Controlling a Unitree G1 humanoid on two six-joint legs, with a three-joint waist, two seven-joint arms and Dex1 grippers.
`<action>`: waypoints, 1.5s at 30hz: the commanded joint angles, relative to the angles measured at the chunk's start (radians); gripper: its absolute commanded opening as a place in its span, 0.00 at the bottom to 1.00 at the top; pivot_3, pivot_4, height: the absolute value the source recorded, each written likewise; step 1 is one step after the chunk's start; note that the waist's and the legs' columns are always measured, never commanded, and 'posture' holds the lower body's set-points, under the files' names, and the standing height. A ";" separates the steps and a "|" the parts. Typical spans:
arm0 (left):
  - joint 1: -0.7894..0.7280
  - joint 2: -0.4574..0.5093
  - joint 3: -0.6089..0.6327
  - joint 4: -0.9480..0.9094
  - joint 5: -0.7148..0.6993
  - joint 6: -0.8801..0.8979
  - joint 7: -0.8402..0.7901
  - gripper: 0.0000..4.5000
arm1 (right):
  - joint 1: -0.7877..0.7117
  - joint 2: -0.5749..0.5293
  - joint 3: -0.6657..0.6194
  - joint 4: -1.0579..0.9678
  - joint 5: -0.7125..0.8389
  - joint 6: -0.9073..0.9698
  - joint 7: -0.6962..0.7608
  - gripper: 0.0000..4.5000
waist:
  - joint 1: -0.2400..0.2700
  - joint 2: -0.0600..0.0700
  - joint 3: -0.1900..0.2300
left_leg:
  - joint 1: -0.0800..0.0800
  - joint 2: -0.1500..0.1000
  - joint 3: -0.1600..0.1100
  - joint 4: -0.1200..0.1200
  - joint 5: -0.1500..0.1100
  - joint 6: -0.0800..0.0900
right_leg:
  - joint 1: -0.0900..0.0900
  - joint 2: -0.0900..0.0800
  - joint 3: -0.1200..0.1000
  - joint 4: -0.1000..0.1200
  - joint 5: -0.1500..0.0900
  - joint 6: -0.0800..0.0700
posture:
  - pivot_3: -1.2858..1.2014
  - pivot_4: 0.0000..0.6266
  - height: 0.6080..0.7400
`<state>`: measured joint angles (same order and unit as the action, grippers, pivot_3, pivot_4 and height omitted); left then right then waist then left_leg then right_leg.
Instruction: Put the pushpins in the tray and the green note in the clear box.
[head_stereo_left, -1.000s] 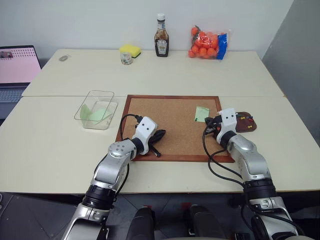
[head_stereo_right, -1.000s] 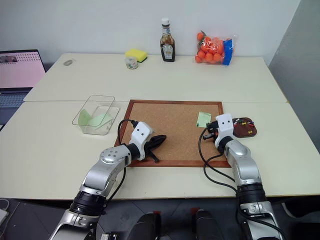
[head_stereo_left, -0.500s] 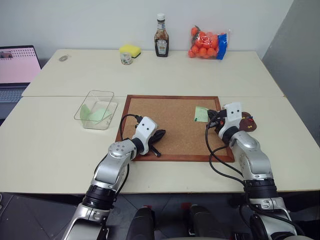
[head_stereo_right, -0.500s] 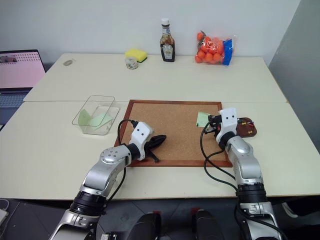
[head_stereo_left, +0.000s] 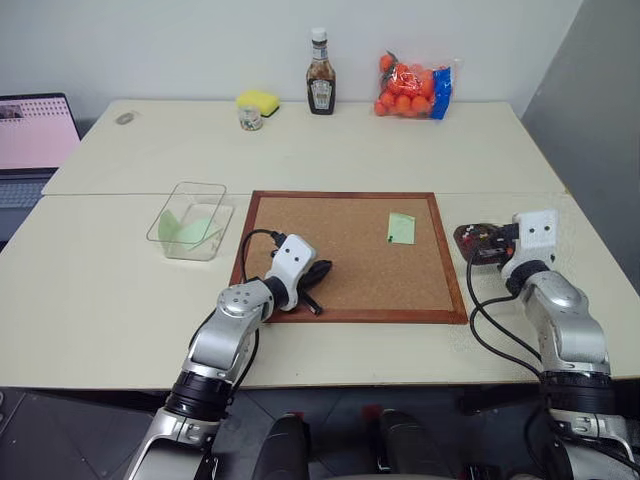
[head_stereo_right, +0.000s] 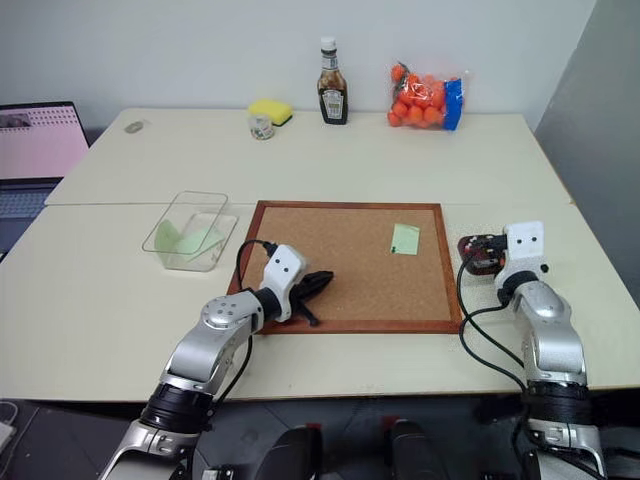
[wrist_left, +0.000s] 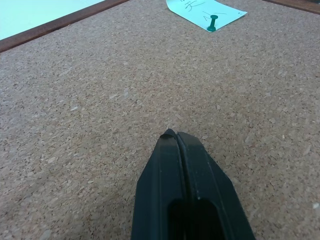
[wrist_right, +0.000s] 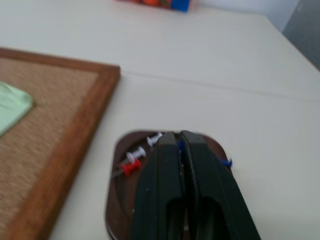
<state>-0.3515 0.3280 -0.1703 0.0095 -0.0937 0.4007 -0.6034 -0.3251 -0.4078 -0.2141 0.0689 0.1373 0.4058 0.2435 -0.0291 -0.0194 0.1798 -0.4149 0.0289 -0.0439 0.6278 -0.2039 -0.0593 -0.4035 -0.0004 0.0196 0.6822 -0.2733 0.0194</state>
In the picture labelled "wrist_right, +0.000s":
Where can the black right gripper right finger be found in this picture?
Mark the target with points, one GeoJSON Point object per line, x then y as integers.
{"type": "Point", "coordinates": [215, 185]}

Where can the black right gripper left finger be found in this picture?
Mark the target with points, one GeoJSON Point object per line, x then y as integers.
{"type": "Point", "coordinates": [160, 180]}

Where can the dark brown wooden tray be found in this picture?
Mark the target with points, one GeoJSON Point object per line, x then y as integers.
{"type": "Point", "coordinates": [120, 200]}

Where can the green sticky note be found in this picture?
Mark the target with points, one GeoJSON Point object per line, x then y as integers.
{"type": "Point", "coordinates": [12, 107]}

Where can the blue pushpin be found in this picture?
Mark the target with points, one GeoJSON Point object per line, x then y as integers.
{"type": "Point", "coordinates": [226, 161]}
{"type": "Point", "coordinates": [180, 145]}

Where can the red pushpin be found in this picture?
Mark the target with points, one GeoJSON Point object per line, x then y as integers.
{"type": "Point", "coordinates": [130, 168]}

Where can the white pushpin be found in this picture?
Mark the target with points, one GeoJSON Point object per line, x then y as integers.
{"type": "Point", "coordinates": [136, 155]}
{"type": "Point", "coordinates": [154, 139]}

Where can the wooden framed cork board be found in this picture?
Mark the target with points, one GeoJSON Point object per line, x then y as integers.
{"type": "Point", "coordinates": [57, 112]}

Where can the colourful orange and blue package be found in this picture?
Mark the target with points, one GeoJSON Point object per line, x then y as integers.
{"type": "Point", "coordinates": [165, 3]}

